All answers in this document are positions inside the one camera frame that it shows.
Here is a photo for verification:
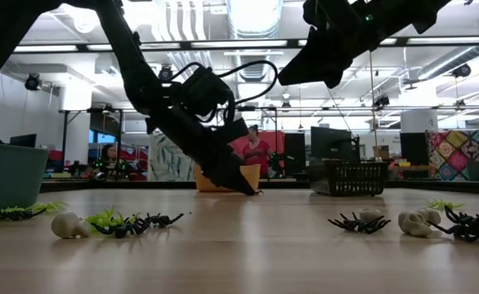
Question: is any red low partition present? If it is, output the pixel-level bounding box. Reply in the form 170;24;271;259
47;147;149;180

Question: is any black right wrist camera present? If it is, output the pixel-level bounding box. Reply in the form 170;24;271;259
302;0;341;28

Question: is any black mesh basket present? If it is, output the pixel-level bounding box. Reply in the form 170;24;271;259
307;161;391;197

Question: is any silver ventilation duct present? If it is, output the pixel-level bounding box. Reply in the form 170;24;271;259
225;0;284;82

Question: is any black left camera cable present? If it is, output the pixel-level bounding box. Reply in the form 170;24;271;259
163;60;280;123

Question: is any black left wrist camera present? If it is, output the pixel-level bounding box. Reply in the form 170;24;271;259
177;67;235;119

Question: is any yellow plastic bin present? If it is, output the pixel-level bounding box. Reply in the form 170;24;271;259
194;163;262;193

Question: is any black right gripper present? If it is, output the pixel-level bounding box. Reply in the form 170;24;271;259
278;7;382;89

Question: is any black background rig frame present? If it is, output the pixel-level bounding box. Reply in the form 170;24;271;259
59;106;280;180

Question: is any black computer monitor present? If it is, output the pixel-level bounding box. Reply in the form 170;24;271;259
9;133;38;149
311;126;362;163
399;131;430;167

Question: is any person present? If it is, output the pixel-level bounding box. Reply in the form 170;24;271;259
241;124;273;176
100;142;120;171

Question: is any teal plastic bin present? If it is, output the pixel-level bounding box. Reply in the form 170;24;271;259
0;141;49;216

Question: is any black overhead crossbar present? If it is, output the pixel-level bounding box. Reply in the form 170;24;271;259
12;36;479;54

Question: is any thin vertical pole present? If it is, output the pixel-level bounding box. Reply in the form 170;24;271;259
368;51;378;164

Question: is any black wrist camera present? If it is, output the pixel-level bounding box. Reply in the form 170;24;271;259
177;67;235;119
302;0;341;28

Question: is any cream plastic skull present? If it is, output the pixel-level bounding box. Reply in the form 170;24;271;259
397;210;432;238
360;207;383;221
51;212;92;240
417;207;442;225

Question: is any green plastic spider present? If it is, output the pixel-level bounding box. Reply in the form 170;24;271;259
425;198;465;212
86;206;141;229
0;205;34;214
30;200;69;214

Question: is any colourful patchwork quilt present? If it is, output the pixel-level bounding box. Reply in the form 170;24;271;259
426;128;479;183

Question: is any red hanging cloth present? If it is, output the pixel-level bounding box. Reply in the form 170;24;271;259
229;130;286;175

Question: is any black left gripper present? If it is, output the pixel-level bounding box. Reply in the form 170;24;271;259
145;101;261;196

